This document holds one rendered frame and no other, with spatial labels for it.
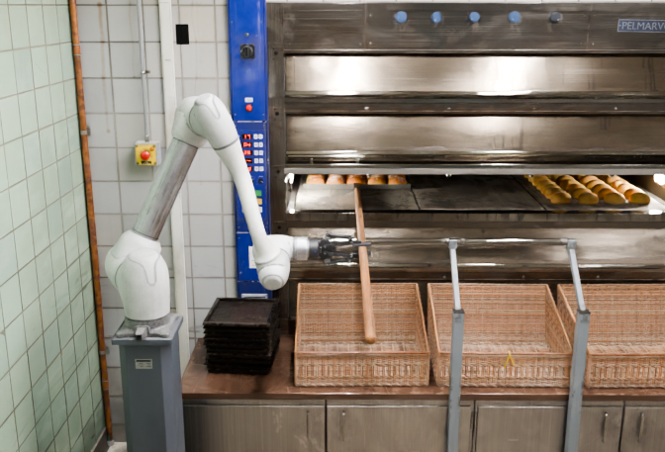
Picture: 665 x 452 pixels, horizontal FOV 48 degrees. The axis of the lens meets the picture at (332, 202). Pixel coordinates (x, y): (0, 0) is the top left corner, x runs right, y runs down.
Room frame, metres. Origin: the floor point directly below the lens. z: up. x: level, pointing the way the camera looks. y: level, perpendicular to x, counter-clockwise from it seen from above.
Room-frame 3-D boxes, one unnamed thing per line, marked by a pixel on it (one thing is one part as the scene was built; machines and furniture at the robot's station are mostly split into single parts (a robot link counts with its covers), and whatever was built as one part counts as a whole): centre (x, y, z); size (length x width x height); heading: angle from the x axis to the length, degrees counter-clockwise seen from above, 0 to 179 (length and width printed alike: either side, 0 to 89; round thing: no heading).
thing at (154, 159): (3.25, 0.81, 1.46); 0.10 x 0.07 x 0.10; 90
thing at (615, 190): (3.72, -1.27, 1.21); 0.61 x 0.48 x 0.06; 0
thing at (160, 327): (2.42, 0.64, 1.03); 0.22 x 0.18 x 0.06; 0
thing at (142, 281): (2.45, 0.65, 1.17); 0.18 x 0.16 x 0.22; 30
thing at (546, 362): (3.01, -0.71, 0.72); 0.56 x 0.49 x 0.28; 89
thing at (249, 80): (4.22, 0.35, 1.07); 1.93 x 0.16 x 2.15; 0
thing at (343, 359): (3.02, -0.12, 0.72); 0.56 x 0.49 x 0.28; 90
